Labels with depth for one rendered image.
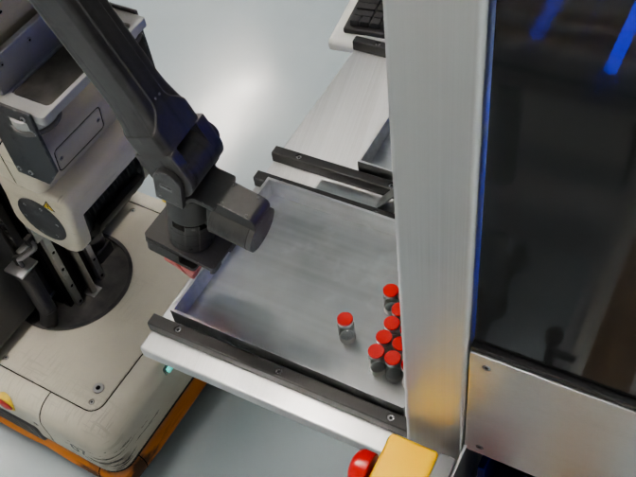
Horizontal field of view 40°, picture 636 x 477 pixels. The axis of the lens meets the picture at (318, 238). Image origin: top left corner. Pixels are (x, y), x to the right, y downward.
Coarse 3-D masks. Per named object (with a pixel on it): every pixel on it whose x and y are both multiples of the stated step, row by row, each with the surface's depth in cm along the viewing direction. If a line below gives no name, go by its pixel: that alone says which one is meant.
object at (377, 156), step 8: (384, 120) 134; (384, 128) 134; (376, 136) 132; (384, 136) 136; (368, 144) 131; (376, 144) 133; (384, 144) 135; (368, 152) 131; (376, 152) 134; (384, 152) 134; (360, 160) 129; (368, 160) 132; (376, 160) 134; (384, 160) 133; (360, 168) 130; (368, 168) 129; (376, 168) 129; (384, 168) 128; (384, 176) 129; (392, 176) 128
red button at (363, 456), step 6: (360, 450) 90; (366, 450) 90; (354, 456) 90; (360, 456) 90; (366, 456) 90; (372, 456) 90; (378, 456) 91; (354, 462) 89; (360, 462) 89; (366, 462) 89; (372, 462) 90; (348, 468) 90; (354, 468) 89; (360, 468) 89; (366, 468) 89; (372, 468) 90; (348, 474) 90; (354, 474) 89; (360, 474) 89; (366, 474) 89
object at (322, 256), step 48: (288, 192) 129; (288, 240) 125; (336, 240) 125; (384, 240) 124; (192, 288) 119; (240, 288) 121; (288, 288) 120; (336, 288) 119; (240, 336) 116; (288, 336) 115; (336, 336) 114; (336, 384) 108; (384, 384) 109
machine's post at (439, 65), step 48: (384, 0) 50; (432, 0) 48; (480, 0) 47; (432, 48) 51; (480, 48) 49; (432, 96) 54; (480, 96) 52; (432, 144) 57; (480, 144) 55; (432, 192) 61; (480, 192) 59; (432, 240) 65; (480, 240) 64; (432, 288) 70; (432, 336) 75; (432, 384) 82; (432, 432) 89
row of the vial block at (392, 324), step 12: (396, 312) 110; (384, 324) 109; (396, 324) 109; (384, 336) 108; (396, 336) 110; (372, 348) 107; (384, 348) 109; (372, 360) 108; (372, 372) 110; (384, 372) 110
